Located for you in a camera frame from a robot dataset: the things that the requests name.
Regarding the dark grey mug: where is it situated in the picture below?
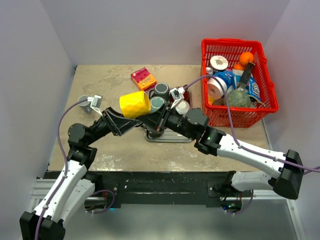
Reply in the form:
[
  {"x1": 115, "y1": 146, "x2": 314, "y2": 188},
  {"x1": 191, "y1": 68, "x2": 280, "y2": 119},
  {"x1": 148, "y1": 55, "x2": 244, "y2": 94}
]
[{"x1": 151, "y1": 82, "x2": 170, "y2": 101}]

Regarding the pink white toilet roll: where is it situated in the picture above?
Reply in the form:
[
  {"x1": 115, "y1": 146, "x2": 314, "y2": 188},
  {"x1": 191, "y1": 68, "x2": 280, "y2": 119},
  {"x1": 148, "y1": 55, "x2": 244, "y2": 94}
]
[{"x1": 207, "y1": 77, "x2": 228, "y2": 100}]

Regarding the silver can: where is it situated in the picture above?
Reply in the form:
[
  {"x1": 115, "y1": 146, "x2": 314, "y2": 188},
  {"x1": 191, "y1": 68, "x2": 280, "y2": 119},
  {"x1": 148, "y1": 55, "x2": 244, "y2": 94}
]
[{"x1": 205, "y1": 66, "x2": 215, "y2": 77}]

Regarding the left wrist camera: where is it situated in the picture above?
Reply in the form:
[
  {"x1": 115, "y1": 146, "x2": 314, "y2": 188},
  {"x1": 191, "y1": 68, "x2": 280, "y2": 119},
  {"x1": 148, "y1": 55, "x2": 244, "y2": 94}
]
[{"x1": 87, "y1": 95, "x2": 103, "y2": 114}]

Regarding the green patterned ball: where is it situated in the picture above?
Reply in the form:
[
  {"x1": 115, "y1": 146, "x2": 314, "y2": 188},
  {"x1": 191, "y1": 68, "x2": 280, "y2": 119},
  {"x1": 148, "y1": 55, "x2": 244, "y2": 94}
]
[{"x1": 226, "y1": 89, "x2": 251, "y2": 108}]

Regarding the dark red mug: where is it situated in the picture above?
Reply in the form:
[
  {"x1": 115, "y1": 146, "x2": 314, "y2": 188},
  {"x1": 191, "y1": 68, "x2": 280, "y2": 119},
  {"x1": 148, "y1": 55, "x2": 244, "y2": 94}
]
[{"x1": 183, "y1": 89, "x2": 190, "y2": 102}]

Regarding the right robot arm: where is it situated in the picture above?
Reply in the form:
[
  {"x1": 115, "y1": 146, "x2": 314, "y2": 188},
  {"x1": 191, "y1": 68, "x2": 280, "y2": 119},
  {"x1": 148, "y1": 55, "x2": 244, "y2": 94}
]
[{"x1": 137, "y1": 105, "x2": 304, "y2": 200}]

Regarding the black base frame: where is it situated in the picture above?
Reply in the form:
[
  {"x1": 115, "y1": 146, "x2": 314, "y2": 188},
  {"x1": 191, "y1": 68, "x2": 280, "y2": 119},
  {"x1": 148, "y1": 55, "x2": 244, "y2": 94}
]
[{"x1": 42, "y1": 171, "x2": 280, "y2": 210}]

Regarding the pink orange snack box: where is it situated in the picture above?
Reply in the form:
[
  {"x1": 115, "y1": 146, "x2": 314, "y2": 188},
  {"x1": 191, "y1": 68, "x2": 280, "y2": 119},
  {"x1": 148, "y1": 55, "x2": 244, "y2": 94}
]
[{"x1": 130, "y1": 67, "x2": 157, "y2": 92}]

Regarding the metal tray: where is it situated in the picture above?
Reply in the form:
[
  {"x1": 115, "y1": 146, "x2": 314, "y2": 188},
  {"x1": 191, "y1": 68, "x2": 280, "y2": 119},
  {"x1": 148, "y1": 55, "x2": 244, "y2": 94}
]
[{"x1": 144, "y1": 88, "x2": 191, "y2": 143}]

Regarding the white speckled mug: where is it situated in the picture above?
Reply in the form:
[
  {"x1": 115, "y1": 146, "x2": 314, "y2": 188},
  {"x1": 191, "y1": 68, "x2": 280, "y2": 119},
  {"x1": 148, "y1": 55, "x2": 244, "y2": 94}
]
[{"x1": 175, "y1": 100, "x2": 191, "y2": 117}]

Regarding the orange fruit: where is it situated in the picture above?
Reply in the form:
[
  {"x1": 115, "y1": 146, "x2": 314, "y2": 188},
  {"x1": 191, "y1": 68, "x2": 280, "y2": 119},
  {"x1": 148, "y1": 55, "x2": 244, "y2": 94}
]
[
  {"x1": 238, "y1": 51, "x2": 254, "y2": 66},
  {"x1": 233, "y1": 62, "x2": 246, "y2": 71}
]

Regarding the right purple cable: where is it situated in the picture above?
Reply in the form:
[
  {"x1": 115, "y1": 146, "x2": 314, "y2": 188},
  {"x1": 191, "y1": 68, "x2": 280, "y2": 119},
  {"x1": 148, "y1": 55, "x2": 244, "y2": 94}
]
[{"x1": 183, "y1": 74, "x2": 320, "y2": 175}]

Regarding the brown handled tool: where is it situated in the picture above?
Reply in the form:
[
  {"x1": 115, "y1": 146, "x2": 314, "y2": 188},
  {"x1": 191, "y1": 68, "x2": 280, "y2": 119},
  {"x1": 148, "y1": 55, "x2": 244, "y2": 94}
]
[{"x1": 236, "y1": 62, "x2": 255, "y2": 89}]

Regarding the yellow mug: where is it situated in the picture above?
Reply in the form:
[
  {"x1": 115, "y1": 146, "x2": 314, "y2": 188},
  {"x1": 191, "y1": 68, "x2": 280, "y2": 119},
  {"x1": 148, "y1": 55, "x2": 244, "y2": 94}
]
[{"x1": 119, "y1": 91, "x2": 151, "y2": 119}]

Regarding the blue snack bag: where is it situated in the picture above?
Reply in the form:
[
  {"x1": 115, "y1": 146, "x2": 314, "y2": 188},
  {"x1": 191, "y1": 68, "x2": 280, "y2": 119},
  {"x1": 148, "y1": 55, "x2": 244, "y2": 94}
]
[{"x1": 246, "y1": 76, "x2": 261, "y2": 102}]

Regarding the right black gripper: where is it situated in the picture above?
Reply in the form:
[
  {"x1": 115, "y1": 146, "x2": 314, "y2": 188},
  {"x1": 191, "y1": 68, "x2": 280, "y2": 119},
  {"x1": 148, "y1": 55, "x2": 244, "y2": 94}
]
[{"x1": 139, "y1": 103, "x2": 197, "y2": 141}]

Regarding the white tape roll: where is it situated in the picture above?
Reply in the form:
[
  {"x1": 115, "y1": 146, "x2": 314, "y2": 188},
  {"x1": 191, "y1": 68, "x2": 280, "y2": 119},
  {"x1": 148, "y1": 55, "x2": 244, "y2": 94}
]
[{"x1": 209, "y1": 55, "x2": 229, "y2": 71}]

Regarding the red plastic basket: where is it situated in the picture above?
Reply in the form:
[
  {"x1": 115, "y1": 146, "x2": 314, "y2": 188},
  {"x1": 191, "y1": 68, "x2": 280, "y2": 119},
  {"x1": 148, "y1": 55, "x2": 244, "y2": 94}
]
[{"x1": 200, "y1": 38, "x2": 279, "y2": 128}]

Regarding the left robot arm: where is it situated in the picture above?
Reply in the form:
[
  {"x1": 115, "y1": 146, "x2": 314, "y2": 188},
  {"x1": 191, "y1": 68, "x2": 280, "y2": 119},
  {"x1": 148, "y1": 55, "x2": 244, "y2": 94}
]
[{"x1": 19, "y1": 107, "x2": 140, "y2": 240}]

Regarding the teal green mug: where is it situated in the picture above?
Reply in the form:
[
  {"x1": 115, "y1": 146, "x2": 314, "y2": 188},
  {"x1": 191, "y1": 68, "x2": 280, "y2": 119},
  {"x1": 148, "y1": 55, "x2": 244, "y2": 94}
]
[{"x1": 150, "y1": 96, "x2": 166, "y2": 113}]

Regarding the grey blue mug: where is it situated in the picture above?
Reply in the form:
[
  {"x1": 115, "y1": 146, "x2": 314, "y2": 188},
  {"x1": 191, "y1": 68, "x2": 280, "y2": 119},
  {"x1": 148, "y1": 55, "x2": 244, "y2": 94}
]
[{"x1": 77, "y1": 95, "x2": 93, "y2": 114}]

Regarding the blue white packet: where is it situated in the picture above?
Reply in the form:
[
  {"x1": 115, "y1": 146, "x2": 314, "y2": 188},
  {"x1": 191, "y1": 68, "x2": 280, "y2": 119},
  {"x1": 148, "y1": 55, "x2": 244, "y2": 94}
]
[{"x1": 213, "y1": 71, "x2": 236, "y2": 90}]

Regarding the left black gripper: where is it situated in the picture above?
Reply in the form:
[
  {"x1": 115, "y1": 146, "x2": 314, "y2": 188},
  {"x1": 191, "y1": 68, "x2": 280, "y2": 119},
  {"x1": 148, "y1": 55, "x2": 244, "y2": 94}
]
[{"x1": 86, "y1": 106, "x2": 140, "y2": 146}]

